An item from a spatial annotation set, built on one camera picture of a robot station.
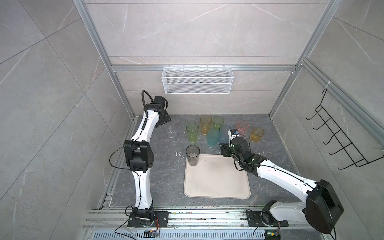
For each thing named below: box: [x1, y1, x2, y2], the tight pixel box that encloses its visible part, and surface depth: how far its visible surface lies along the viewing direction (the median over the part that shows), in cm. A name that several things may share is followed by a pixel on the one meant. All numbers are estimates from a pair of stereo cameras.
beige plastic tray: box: [183, 154, 251, 199], surface depth 87 cm
